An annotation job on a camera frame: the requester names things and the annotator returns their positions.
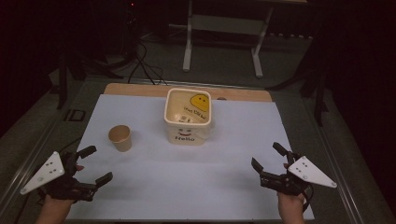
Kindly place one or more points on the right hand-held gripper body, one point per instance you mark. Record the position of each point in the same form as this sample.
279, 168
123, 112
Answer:
295, 177

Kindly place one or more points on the black rectangular floor plate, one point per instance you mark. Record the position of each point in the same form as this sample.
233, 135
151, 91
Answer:
74, 115

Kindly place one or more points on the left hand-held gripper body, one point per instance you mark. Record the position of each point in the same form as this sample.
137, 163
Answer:
49, 175

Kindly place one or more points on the white metal table frame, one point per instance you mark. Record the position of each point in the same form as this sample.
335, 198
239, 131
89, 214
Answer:
223, 31

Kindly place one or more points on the white table mat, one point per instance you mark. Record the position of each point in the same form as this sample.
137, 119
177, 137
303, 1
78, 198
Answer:
186, 174

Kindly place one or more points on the person's left hand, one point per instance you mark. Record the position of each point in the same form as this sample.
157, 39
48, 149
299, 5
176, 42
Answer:
60, 199

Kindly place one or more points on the black metal stand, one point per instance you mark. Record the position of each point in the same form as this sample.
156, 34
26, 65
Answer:
62, 77

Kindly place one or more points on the brown paper cup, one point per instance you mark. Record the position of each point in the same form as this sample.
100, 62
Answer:
120, 137

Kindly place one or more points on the person's right hand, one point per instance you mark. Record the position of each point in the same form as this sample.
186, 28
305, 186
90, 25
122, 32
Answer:
291, 202

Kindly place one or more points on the cream square bin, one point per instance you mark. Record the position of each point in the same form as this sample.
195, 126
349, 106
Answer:
187, 116

